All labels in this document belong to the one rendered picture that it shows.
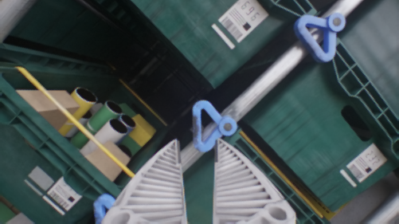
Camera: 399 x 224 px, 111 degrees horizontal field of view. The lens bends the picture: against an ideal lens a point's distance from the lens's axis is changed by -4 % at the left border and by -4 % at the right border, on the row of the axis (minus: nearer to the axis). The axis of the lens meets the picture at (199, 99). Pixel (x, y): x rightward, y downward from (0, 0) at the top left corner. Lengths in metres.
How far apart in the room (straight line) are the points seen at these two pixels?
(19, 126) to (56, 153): 0.10
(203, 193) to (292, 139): 0.24
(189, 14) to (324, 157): 0.44
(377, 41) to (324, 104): 0.20
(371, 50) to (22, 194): 0.89
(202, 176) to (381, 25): 0.54
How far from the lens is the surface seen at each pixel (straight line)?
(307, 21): 0.35
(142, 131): 0.70
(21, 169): 0.54
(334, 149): 0.47
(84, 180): 0.44
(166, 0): 0.36
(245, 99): 0.29
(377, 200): 0.68
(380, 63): 0.54
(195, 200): 0.42
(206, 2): 0.35
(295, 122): 0.39
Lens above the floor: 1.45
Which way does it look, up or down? 3 degrees down
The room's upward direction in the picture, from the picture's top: 46 degrees clockwise
